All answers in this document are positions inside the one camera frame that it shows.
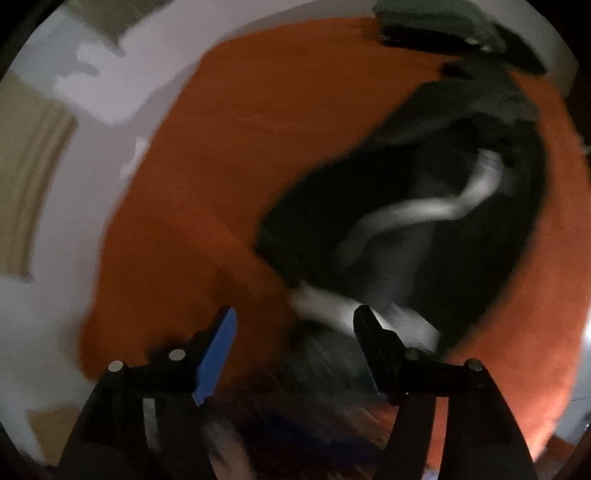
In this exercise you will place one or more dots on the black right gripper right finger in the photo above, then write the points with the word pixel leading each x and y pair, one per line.
pixel 443 415

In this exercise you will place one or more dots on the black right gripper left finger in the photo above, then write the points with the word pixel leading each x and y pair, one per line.
pixel 145 422

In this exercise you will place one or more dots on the black garment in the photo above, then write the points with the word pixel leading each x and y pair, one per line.
pixel 387 257

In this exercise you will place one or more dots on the orange fleece blanket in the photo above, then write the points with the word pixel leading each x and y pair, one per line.
pixel 262 109

